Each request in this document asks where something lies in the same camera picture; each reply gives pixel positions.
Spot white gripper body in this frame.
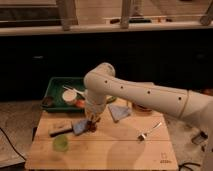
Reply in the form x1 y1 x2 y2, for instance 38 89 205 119
85 101 106 121

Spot dark purple grapes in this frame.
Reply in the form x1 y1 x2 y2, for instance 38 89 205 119
87 122 97 132

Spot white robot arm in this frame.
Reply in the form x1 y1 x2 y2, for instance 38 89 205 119
83 62 213 171

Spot green plastic cup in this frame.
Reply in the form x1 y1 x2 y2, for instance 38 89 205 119
53 135 68 152

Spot blue sponge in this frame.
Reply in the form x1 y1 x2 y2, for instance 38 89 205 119
73 119 88 135

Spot orange fruit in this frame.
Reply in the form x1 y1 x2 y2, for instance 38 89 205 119
75 99 85 108

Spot green vegetable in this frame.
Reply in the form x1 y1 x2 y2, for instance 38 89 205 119
107 96 117 103

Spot blue folded cloth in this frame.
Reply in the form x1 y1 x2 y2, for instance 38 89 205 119
108 104 132 122

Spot white plastic spoon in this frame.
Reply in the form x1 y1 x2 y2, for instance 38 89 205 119
62 85 84 96

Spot white round bowl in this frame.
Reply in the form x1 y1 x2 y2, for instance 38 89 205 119
62 90 77 105

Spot green plastic tray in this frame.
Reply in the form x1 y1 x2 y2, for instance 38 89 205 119
42 77 85 113

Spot brown bowl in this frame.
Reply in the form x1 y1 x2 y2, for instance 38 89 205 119
132 103 152 112

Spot black cable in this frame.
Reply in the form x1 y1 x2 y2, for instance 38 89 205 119
0 127 27 162

